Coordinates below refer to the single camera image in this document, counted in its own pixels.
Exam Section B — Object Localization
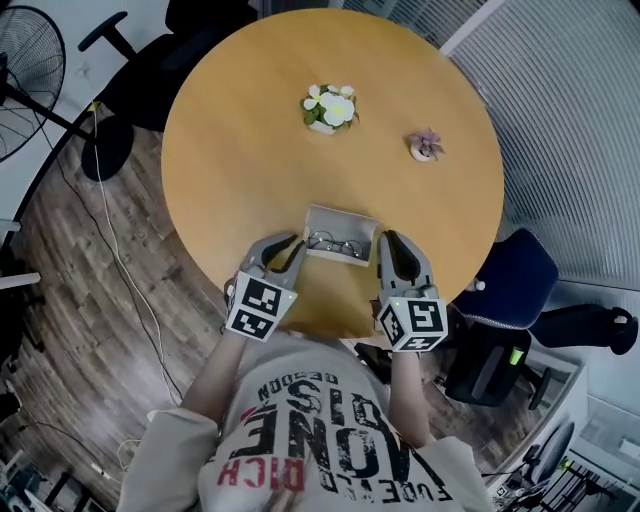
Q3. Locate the grey printed shirt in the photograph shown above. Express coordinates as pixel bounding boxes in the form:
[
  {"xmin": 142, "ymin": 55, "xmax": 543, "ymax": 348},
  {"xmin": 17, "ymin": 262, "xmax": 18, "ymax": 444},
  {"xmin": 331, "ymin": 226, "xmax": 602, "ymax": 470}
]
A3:
[{"xmin": 117, "ymin": 332, "xmax": 494, "ymax": 512}]

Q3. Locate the person's right forearm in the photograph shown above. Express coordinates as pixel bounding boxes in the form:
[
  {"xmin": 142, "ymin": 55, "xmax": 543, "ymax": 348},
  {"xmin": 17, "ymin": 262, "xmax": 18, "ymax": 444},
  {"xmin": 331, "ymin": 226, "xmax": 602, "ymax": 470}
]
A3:
[{"xmin": 387, "ymin": 349, "xmax": 436, "ymax": 449}]

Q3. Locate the long white cable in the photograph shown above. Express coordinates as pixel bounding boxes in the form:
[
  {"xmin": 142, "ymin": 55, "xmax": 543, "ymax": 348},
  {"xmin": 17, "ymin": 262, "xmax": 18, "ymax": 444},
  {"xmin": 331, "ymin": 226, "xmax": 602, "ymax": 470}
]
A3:
[{"xmin": 91, "ymin": 102, "xmax": 184, "ymax": 406}]

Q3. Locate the black standing fan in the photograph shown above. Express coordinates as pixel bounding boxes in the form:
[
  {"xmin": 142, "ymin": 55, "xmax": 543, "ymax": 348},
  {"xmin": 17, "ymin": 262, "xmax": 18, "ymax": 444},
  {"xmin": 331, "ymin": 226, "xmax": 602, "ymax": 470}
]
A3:
[{"xmin": 0, "ymin": 4, "xmax": 135, "ymax": 182}]

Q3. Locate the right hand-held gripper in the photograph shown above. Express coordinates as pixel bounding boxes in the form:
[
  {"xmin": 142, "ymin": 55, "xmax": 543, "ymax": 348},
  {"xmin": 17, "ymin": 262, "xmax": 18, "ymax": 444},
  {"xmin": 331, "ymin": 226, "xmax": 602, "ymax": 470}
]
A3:
[{"xmin": 372, "ymin": 230, "xmax": 448, "ymax": 354}]

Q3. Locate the white desk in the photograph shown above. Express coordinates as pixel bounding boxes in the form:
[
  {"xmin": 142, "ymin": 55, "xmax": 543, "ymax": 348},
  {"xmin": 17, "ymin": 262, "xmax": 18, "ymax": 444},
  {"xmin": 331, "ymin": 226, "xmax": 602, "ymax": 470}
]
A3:
[
  {"xmin": 0, "ymin": 218, "xmax": 42, "ymax": 290},
  {"xmin": 482, "ymin": 362, "xmax": 640, "ymax": 501}
]

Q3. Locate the coiled white cable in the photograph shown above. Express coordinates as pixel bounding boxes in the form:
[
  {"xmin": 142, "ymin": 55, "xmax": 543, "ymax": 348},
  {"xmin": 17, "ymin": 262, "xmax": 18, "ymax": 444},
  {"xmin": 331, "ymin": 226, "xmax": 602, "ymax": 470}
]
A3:
[{"xmin": 117, "ymin": 438, "xmax": 146, "ymax": 471}]

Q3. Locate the small pink potted plant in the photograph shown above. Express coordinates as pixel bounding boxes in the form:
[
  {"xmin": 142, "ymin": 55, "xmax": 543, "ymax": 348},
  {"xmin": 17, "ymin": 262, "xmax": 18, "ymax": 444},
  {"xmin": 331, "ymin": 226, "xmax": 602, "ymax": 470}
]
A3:
[{"xmin": 403, "ymin": 127, "xmax": 446, "ymax": 163}]

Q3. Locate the white glasses case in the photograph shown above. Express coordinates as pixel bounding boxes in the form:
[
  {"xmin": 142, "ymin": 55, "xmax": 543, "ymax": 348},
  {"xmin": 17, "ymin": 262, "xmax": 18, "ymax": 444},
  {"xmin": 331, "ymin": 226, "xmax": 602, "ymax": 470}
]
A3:
[{"xmin": 303, "ymin": 203, "xmax": 380, "ymax": 268}]

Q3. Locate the black office chair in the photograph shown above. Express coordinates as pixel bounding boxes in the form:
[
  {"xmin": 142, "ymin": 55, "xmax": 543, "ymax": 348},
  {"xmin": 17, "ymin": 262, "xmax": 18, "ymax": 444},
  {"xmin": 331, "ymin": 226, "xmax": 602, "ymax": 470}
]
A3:
[
  {"xmin": 444, "ymin": 303, "xmax": 640, "ymax": 411},
  {"xmin": 78, "ymin": 0, "xmax": 261, "ymax": 134}
]

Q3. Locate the person's left forearm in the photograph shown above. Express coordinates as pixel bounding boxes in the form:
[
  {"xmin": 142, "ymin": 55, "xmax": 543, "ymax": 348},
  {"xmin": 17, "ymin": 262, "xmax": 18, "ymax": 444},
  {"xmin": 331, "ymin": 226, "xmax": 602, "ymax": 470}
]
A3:
[{"xmin": 182, "ymin": 332, "xmax": 261, "ymax": 436}]

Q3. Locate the black wire rack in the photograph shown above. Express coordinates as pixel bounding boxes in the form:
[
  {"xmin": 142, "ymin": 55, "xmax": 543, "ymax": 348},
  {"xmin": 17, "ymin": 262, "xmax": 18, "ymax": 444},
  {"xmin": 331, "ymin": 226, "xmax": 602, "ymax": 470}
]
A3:
[{"xmin": 484, "ymin": 459, "xmax": 640, "ymax": 512}]

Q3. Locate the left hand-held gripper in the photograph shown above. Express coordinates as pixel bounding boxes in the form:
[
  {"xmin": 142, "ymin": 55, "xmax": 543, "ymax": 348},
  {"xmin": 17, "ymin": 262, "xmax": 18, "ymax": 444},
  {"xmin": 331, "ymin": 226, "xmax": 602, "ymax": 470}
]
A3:
[{"xmin": 223, "ymin": 230, "xmax": 308, "ymax": 345}]

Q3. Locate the white flower potted plant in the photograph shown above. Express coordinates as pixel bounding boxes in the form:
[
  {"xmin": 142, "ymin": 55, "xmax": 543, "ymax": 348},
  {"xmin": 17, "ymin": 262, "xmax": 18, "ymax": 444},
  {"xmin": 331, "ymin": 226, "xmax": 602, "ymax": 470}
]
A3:
[{"xmin": 299, "ymin": 83, "xmax": 360, "ymax": 136}]

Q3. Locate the blue chair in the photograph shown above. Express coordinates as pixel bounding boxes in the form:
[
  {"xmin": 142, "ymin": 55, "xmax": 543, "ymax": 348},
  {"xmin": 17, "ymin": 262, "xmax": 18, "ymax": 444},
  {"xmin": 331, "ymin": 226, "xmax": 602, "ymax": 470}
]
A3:
[{"xmin": 452, "ymin": 228, "xmax": 560, "ymax": 331}]

